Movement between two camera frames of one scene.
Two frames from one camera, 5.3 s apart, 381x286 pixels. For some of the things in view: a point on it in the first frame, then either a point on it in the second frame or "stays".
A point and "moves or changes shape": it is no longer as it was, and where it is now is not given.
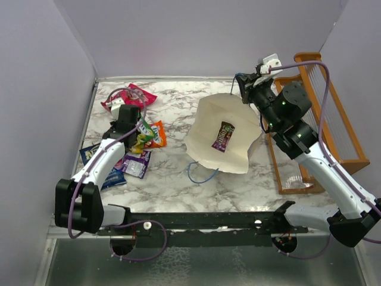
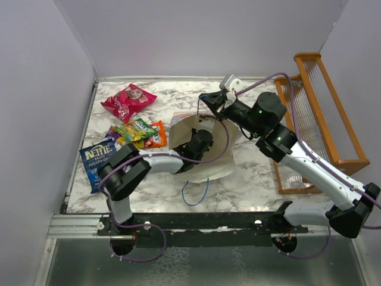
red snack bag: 132,96 stays
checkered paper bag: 231,109 moves or changes shape
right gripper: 244,79 -> 214,100
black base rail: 232,229 stays
